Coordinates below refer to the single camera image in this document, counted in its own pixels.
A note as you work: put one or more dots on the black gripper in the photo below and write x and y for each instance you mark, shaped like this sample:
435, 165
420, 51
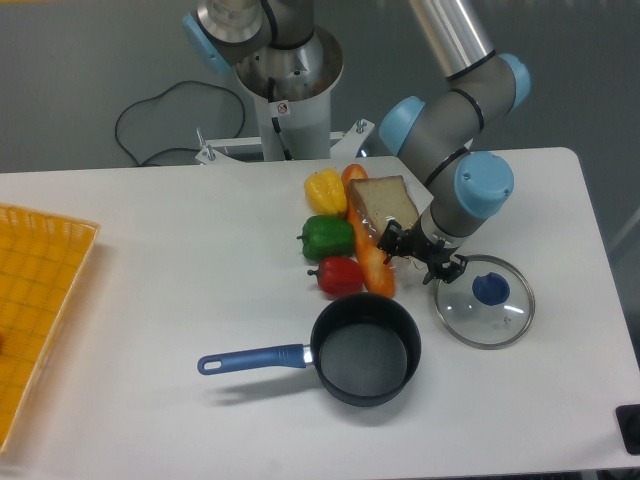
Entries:
414, 243

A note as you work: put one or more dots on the bagged toast slice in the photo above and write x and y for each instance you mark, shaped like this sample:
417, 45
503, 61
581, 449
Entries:
379, 200

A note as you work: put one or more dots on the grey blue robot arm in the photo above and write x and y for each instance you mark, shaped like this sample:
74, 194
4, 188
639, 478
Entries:
467, 188

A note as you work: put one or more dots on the orange baguette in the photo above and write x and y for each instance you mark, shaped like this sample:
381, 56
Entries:
378, 276

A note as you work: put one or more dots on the red bell pepper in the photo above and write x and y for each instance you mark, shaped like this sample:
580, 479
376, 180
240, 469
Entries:
338, 276

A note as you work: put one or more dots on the glass lid blue knob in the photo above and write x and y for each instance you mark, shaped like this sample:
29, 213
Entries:
490, 306

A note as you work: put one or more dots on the green bell pepper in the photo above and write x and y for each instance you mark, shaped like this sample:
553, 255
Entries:
326, 236

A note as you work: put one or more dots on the dark blue saucepan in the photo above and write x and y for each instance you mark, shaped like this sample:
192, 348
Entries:
365, 348

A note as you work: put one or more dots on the yellow bell pepper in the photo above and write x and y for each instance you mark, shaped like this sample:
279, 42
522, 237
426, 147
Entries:
325, 193

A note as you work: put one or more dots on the black corner device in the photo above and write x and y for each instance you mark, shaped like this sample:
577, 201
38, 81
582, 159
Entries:
628, 417

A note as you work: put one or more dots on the yellow plastic basket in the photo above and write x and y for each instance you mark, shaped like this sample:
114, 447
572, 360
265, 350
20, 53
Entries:
42, 256

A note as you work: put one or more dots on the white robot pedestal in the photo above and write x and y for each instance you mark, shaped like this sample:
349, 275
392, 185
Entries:
291, 91

